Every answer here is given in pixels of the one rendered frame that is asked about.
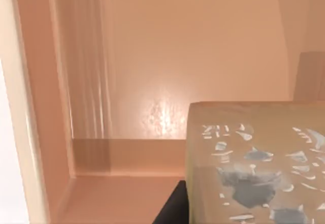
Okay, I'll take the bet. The shallow salmon-coloured box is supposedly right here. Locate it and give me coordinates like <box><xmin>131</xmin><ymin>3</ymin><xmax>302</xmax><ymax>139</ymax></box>
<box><xmin>0</xmin><ymin>0</ymin><xmax>325</xmax><ymax>224</ymax></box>

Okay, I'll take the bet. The tan box with pale print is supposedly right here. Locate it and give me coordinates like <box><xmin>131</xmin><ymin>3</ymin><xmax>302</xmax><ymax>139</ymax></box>
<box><xmin>184</xmin><ymin>100</ymin><xmax>325</xmax><ymax>224</ymax></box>

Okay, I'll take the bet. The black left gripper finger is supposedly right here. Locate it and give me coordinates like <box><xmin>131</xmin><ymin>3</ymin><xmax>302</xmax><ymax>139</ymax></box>
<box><xmin>151</xmin><ymin>180</ymin><xmax>191</xmax><ymax>224</ymax></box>

